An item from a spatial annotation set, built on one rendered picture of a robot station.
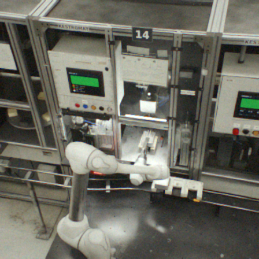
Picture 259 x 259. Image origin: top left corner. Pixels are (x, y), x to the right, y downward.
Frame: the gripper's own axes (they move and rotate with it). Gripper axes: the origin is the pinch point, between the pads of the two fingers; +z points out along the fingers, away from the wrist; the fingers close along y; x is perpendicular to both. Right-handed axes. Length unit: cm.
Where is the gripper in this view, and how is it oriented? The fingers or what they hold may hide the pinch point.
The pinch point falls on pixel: (147, 142)
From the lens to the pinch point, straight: 296.8
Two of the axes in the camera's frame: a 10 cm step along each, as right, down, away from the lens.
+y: -0.3, -7.3, -6.8
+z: 2.4, -6.7, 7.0
